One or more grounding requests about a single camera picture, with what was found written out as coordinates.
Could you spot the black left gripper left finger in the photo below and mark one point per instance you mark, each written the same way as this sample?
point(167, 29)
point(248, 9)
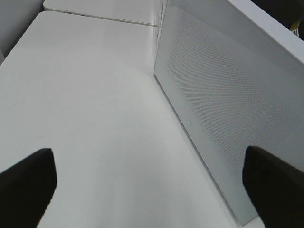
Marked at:
point(26, 189)

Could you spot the white microwave oven body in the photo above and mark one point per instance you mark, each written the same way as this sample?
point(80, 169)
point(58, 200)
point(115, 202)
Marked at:
point(159, 21)

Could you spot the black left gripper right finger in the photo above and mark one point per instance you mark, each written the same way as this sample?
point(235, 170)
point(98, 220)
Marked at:
point(275, 188)

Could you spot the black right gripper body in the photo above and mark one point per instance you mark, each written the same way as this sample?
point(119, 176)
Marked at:
point(290, 13)

